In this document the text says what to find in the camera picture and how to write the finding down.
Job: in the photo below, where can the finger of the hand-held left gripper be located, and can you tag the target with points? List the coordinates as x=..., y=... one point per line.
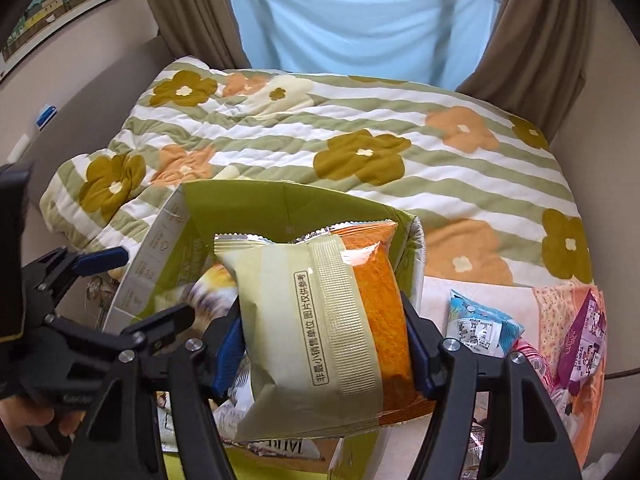
x=160, y=322
x=102, y=261

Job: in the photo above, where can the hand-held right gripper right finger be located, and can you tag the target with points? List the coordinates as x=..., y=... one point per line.
x=419, y=360

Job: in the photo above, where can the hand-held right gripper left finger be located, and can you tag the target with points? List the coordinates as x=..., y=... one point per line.
x=227, y=360

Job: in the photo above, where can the blue snack packet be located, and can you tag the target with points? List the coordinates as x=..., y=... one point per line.
x=480, y=330

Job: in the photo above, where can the cream and orange snack packet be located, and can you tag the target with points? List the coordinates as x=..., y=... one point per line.
x=300, y=320

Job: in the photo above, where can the pink snack packet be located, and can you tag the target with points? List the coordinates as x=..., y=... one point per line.
x=537, y=365

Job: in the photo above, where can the green cardboard box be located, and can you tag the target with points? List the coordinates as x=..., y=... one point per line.
x=240, y=205

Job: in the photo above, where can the person's left hand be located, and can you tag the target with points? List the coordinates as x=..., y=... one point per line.
x=30, y=417

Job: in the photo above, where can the white printed snack packet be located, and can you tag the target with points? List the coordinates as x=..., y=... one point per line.
x=235, y=410

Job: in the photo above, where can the white brown snack packet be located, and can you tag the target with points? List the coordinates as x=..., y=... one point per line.
x=215, y=285

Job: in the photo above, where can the white red snack packet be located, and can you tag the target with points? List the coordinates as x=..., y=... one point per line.
x=475, y=450

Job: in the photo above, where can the small blue white object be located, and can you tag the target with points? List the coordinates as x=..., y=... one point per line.
x=46, y=116

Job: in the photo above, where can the purple snack packet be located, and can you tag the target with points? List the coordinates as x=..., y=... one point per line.
x=585, y=340

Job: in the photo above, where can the striped floral quilt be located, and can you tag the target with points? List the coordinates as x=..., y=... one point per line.
x=300, y=135

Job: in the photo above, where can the brown curtain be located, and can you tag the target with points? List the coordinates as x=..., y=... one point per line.
x=185, y=10
x=540, y=60

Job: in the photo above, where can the light blue hanging sheet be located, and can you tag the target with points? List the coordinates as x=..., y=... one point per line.
x=350, y=25

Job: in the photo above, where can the white wall socket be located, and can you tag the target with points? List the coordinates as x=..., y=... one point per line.
x=20, y=147

